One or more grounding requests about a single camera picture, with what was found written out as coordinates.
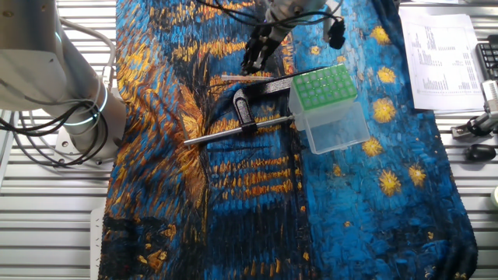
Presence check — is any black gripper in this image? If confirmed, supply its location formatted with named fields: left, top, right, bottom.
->
left=240, top=23, right=282, bottom=77

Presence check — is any translucent large pipette tip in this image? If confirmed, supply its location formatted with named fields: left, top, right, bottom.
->
left=220, top=74, right=275, bottom=82

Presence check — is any black C-clamp with steel screw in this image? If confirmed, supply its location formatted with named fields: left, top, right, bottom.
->
left=183, top=65, right=328, bottom=147

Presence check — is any clear box with green rack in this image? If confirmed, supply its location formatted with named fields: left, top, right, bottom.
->
left=287, top=63, right=372, bottom=156

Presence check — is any black wrist-mounted device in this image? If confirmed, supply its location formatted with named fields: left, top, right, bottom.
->
left=327, top=17, right=347, bottom=51

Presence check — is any starry night painting cloth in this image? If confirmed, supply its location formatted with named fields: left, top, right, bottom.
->
left=96, top=0, right=479, bottom=280

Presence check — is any printed white paper sheet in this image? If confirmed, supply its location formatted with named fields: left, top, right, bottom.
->
left=398, top=7, right=488, bottom=114

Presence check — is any black computer keyboard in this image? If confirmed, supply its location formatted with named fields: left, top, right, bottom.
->
left=475, top=34, right=498, bottom=81

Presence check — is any black computer mouse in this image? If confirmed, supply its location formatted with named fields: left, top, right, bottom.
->
left=464, top=143, right=498, bottom=163

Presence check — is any white perforated plate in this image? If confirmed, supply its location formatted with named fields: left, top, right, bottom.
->
left=89, top=207, right=107, bottom=280

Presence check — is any white wrist device bracket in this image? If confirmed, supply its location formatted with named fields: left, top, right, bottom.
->
left=321, top=0, right=344, bottom=23

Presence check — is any thick grey base cable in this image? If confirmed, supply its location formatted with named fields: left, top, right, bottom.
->
left=58, top=17, right=117, bottom=91

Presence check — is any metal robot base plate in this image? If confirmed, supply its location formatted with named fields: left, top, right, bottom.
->
left=53, top=124, right=117, bottom=171

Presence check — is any metal bracket with black knob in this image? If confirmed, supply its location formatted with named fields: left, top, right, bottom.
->
left=450, top=111, right=498, bottom=140

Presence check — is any silver ridged camera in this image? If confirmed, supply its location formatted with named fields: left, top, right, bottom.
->
left=481, top=79, right=498, bottom=120

